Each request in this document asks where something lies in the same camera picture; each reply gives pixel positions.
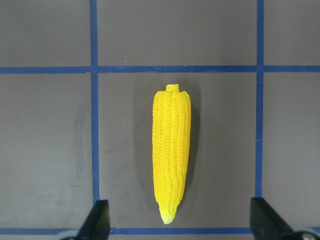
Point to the yellow plastic corn cob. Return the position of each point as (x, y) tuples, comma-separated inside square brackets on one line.
[(171, 134)]

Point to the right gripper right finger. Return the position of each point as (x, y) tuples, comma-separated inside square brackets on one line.
[(267, 224)]

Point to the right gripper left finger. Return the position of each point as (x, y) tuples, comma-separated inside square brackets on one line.
[(95, 227)]

